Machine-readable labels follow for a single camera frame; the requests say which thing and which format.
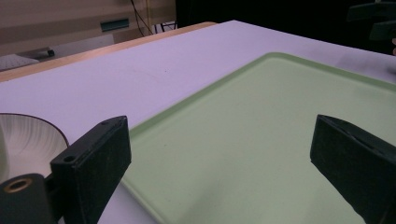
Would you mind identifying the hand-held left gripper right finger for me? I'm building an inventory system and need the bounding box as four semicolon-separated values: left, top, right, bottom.
309;114;396;224

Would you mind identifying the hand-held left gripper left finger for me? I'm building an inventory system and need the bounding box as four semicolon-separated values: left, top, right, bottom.
49;115;133;224

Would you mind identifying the white ribbed bowl dark rim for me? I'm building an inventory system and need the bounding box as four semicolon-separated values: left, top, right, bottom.
0;112;70;184

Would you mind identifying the light green plastic tray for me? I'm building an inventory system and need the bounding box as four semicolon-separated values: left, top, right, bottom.
120;51;396;224

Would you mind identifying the black cable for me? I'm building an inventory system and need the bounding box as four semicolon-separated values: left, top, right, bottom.
130;0;154;35

